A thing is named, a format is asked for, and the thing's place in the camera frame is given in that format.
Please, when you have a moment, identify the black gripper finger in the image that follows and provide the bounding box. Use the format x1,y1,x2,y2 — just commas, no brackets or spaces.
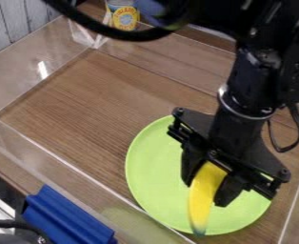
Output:
180,144,207,186
214,173,251,208

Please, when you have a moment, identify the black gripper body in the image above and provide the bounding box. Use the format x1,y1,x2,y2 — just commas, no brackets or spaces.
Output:
168,107,291,199

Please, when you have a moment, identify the yellow toy banana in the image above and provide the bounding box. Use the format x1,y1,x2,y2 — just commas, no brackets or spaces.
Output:
188,161,227,235

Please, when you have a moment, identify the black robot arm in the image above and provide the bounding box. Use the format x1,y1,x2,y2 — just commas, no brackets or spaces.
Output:
153,0,299,207

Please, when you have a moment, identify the green round plate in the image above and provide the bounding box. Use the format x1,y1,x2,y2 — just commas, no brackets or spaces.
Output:
124,116,271,236

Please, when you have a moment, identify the yellow labelled tin can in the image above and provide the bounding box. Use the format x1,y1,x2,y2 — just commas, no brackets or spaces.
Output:
105,0,140,31

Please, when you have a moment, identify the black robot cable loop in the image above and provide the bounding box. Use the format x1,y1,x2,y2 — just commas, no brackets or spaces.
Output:
41,0,191,42

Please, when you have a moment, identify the clear acrylic enclosure wall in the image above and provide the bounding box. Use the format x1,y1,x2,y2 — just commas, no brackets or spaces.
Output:
0,18,195,244

